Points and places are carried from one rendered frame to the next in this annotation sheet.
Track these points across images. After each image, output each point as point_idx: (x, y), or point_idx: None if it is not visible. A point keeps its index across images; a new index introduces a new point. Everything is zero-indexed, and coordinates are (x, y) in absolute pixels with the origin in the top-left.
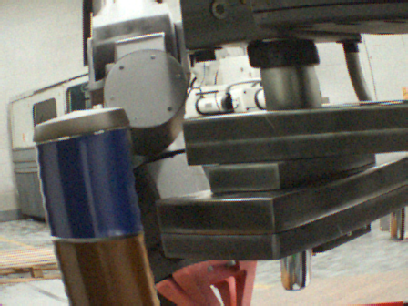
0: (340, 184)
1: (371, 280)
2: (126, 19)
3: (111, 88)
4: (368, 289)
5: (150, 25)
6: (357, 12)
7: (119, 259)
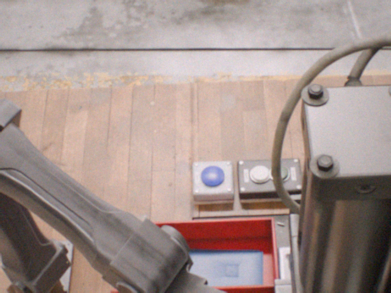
0: None
1: (58, 104)
2: (152, 263)
3: None
4: (77, 125)
5: (173, 259)
6: None
7: None
